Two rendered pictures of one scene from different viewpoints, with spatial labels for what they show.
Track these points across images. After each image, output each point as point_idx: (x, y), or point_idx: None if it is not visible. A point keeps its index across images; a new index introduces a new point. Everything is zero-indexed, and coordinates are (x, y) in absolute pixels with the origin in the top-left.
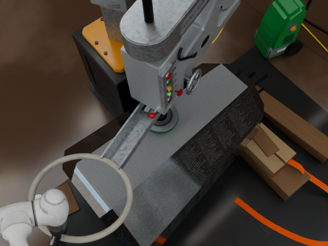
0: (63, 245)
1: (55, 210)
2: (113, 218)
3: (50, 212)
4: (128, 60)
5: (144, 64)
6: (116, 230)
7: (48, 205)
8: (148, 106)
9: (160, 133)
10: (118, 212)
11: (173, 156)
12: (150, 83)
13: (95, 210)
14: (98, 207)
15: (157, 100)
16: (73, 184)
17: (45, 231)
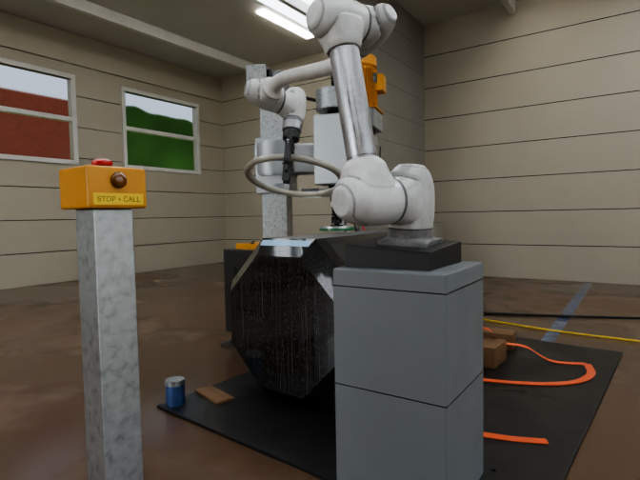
0: (287, 183)
1: (301, 91)
2: (317, 252)
3: (296, 91)
4: (319, 124)
5: (333, 115)
6: (320, 270)
7: (294, 87)
8: (332, 181)
9: (342, 230)
10: (322, 245)
11: (360, 235)
12: (337, 138)
13: (293, 254)
14: (297, 250)
15: (343, 160)
16: (260, 254)
17: (273, 154)
